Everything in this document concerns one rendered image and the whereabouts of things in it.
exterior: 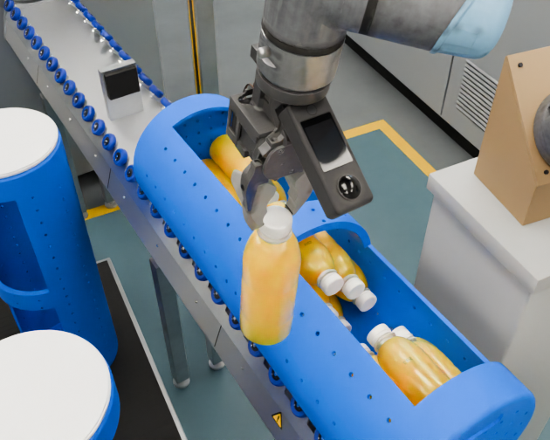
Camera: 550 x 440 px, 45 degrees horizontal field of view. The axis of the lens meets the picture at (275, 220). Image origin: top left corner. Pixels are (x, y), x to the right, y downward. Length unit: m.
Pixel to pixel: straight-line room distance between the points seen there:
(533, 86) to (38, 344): 0.99
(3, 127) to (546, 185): 1.26
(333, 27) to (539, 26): 2.28
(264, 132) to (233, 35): 3.58
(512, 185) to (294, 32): 0.82
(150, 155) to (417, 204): 1.84
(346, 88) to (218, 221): 2.60
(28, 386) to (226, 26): 3.36
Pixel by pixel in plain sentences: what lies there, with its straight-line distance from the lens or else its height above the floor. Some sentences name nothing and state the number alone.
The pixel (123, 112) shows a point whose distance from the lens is 1.93.
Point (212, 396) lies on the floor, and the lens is 2.37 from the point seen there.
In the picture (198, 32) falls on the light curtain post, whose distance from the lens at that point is 2.09.
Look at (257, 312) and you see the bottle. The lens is 0.84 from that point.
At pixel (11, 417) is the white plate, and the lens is 1.21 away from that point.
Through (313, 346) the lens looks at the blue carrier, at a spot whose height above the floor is 1.18.
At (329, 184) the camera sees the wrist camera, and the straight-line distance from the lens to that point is 0.62.
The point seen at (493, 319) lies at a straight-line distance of 1.41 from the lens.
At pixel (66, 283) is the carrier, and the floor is 0.63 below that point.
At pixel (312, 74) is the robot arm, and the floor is 1.71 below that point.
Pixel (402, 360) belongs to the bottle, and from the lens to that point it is 1.02.
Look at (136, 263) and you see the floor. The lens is 2.79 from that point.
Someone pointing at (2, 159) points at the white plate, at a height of 1.04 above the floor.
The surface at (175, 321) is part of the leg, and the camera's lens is 2.11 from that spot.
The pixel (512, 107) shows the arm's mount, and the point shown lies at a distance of 1.27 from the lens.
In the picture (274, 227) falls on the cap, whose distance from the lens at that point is 0.75.
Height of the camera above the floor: 2.02
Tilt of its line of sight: 44 degrees down
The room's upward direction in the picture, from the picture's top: straight up
